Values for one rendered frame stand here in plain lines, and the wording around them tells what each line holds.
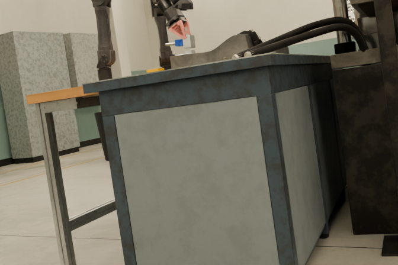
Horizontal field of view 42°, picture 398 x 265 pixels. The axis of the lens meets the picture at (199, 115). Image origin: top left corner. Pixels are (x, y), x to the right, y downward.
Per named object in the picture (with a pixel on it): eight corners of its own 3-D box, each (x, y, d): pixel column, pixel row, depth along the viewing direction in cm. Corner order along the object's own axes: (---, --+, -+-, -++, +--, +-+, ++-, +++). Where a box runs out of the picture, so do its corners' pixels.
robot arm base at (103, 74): (122, 66, 242) (110, 68, 245) (96, 67, 224) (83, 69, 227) (125, 83, 243) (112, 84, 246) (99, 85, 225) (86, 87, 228)
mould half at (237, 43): (172, 76, 241) (167, 47, 241) (193, 74, 265) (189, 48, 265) (277, 59, 222) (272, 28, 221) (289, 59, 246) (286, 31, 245)
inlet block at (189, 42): (163, 51, 228) (162, 38, 227) (168, 51, 232) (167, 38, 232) (191, 47, 223) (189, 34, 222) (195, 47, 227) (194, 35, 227)
